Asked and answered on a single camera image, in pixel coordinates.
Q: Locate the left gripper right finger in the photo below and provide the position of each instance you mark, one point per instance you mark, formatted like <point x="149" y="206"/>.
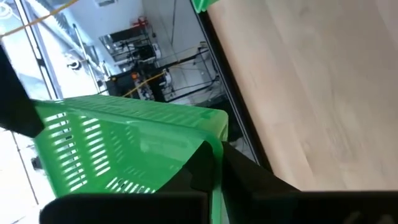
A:
<point x="280" y="205"/>

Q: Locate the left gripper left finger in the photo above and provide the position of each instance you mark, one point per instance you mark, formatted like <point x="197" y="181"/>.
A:
<point x="124" y="208"/>

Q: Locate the green slotted plastic basket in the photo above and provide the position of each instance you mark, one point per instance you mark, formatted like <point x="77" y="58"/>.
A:
<point x="130" y="146"/>
<point x="202" y="4"/>

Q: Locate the black equipment cart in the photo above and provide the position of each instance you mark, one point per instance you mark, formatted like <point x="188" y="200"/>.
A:
<point x="124" y="85"/>

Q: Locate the metal equipment rack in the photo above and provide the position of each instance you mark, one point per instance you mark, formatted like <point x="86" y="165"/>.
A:
<point x="130" y="43"/>

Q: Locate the black aluminium table frame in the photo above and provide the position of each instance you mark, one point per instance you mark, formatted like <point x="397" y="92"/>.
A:
<point x="230" y="93"/>

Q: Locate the black upright frame post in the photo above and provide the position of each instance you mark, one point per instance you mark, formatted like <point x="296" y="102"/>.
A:
<point x="15" y="105"/>

